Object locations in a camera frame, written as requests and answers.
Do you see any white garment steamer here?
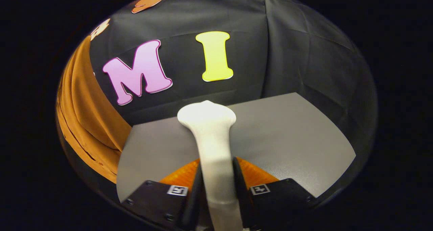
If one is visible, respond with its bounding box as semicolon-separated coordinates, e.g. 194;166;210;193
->
177;100;244;231

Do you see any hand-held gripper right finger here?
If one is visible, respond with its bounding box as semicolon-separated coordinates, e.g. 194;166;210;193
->
232;157;318;229

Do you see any black backdrop cloth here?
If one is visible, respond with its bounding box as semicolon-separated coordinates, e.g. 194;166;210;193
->
59;0;378;204

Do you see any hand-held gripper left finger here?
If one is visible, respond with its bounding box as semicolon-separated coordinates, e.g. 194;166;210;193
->
121;158;204;231

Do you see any orange button-up shirt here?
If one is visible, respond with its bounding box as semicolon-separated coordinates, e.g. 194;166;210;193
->
55;35;132;184

